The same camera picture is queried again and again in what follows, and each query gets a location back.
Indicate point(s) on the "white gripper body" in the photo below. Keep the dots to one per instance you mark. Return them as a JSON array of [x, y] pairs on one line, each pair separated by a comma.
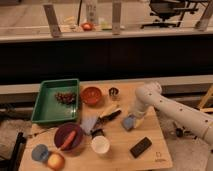
[[138, 121]]

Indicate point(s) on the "blue sponge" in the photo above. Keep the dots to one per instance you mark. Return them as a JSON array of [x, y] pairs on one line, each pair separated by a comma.
[[128, 122]]

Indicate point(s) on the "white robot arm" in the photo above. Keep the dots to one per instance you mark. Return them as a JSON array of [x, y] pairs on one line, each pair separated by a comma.
[[199, 123]]

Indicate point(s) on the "black phone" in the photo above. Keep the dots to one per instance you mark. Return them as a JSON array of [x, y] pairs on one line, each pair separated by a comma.
[[140, 147]]

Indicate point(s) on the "small metal cup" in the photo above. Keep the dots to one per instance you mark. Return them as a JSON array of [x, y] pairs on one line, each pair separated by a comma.
[[113, 93]]

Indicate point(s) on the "white cup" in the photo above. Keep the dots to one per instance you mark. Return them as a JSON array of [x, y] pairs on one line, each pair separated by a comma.
[[100, 145]]

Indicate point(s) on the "orange bowl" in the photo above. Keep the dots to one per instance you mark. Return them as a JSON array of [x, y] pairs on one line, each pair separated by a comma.
[[91, 96]]

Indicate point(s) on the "bunch of dark grapes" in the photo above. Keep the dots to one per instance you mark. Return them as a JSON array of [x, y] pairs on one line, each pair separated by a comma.
[[65, 98]]

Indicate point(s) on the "orange carrot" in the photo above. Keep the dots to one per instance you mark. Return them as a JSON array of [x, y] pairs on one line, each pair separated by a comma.
[[68, 140]]

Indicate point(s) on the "purple plate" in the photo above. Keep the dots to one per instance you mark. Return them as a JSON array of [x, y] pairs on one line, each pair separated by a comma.
[[62, 133]]

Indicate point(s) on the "green plastic tray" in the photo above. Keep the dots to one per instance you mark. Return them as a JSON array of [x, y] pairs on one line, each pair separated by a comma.
[[49, 108]]

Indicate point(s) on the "red yellow apple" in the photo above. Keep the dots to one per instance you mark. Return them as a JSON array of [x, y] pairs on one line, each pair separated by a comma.
[[55, 161]]

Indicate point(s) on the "red fruit on shelf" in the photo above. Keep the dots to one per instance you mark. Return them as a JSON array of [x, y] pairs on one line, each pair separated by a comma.
[[87, 26]]

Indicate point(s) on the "blue cup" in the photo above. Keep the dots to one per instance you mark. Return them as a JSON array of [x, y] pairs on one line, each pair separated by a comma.
[[40, 153]]

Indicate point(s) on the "black office chair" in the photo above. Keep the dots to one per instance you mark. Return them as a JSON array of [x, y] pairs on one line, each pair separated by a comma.
[[165, 9]]

